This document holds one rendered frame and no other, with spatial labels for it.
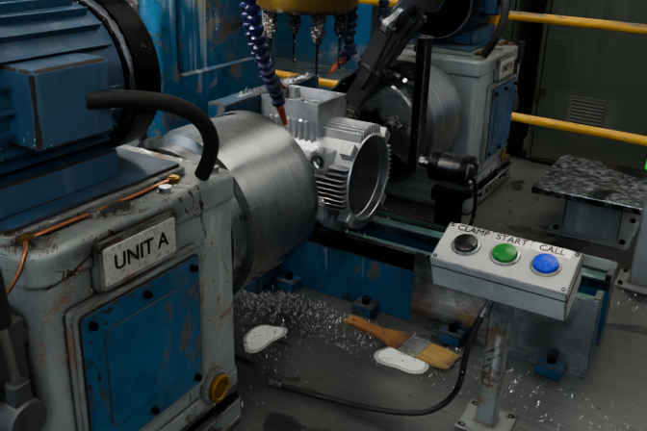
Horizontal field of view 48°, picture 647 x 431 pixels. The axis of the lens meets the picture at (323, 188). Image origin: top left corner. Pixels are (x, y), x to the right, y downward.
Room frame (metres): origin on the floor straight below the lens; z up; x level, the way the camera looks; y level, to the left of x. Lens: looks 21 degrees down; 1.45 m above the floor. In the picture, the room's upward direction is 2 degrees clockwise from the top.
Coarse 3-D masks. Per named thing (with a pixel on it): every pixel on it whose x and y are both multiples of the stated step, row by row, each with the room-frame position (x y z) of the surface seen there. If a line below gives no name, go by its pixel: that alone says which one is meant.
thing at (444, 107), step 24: (408, 72) 1.44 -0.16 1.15; (432, 72) 1.50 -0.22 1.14; (384, 96) 1.42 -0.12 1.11; (408, 96) 1.40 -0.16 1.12; (432, 96) 1.42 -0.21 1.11; (456, 96) 1.51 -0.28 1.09; (360, 120) 1.45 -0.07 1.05; (384, 120) 1.42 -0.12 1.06; (408, 120) 1.39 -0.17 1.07; (432, 120) 1.38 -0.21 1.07; (456, 120) 1.49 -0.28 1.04; (408, 144) 1.39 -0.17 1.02; (432, 144) 1.39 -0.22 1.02
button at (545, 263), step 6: (534, 258) 0.78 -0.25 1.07; (540, 258) 0.78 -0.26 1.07; (546, 258) 0.77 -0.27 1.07; (552, 258) 0.77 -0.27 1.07; (534, 264) 0.77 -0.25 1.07; (540, 264) 0.77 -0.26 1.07; (546, 264) 0.77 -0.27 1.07; (552, 264) 0.76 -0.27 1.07; (558, 264) 0.77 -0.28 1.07; (540, 270) 0.76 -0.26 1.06; (546, 270) 0.76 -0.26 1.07; (552, 270) 0.76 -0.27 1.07
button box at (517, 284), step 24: (480, 240) 0.83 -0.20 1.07; (504, 240) 0.82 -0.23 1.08; (432, 264) 0.81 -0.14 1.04; (456, 264) 0.80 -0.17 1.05; (480, 264) 0.79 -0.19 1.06; (504, 264) 0.78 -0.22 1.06; (528, 264) 0.78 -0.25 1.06; (576, 264) 0.77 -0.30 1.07; (456, 288) 0.81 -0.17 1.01; (480, 288) 0.79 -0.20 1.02; (504, 288) 0.77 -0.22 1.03; (528, 288) 0.75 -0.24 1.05; (552, 288) 0.74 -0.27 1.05; (576, 288) 0.77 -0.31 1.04; (552, 312) 0.75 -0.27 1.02
